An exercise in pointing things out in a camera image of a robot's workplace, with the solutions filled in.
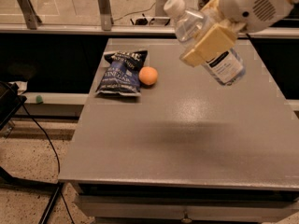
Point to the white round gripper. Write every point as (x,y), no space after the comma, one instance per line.
(252,7)

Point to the clear plastic water bottle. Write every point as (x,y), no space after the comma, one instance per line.
(190,25)

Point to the orange fruit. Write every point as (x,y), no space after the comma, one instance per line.
(148,75)

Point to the blue chip bag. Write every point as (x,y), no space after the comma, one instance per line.
(122,75)

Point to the glass railing panel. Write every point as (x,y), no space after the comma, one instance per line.
(86,12)

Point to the grey drawer under table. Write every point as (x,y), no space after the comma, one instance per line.
(193,210)

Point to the small green object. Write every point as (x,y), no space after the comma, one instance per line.
(39,99)

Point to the black equipment at left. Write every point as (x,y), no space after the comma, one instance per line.
(10,102)

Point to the middle metal rail bracket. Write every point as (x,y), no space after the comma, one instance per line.
(105,14)

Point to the metal rail bracket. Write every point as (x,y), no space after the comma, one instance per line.
(105,14)
(32,20)

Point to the left metal rail bracket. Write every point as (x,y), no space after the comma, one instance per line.
(32,20)

